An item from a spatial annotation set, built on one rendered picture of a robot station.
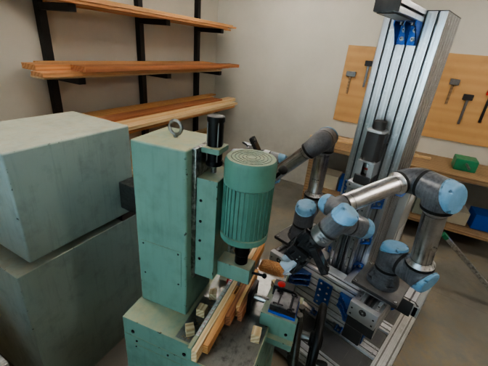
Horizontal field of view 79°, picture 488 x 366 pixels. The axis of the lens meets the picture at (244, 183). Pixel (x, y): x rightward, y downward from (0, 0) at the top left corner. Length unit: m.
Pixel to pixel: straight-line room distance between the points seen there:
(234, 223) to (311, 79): 3.42
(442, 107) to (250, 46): 2.52
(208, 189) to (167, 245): 0.29
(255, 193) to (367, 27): 3.39
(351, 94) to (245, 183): 3.31
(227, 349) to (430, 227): 0.88
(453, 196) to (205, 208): 0.87
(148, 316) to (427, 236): 1.17
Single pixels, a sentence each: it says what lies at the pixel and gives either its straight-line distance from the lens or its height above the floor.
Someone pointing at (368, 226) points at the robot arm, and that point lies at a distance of 1.07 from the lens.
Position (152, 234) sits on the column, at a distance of 1.19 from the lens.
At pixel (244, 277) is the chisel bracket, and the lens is 1.19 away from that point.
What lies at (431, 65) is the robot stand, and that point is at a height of 1.83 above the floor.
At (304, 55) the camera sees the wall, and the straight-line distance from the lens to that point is 4.28.
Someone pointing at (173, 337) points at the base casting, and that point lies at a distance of 1.31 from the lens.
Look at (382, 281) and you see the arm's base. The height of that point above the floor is 0.87.
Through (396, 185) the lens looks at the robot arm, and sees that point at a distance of 1.30.
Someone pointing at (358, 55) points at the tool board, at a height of 1.84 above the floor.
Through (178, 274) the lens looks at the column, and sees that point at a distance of 1.23.
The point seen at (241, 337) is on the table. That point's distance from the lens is 1.18.
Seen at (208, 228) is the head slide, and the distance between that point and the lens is 1.08.
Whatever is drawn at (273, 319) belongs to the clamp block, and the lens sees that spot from 1.19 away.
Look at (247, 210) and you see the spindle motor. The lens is 0.97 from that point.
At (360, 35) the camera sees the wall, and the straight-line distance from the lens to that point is 4.13.
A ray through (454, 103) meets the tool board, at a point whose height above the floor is 1.46.
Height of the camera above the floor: 1.83
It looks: 25 degrees down
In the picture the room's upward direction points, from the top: 5 degrees clockwise
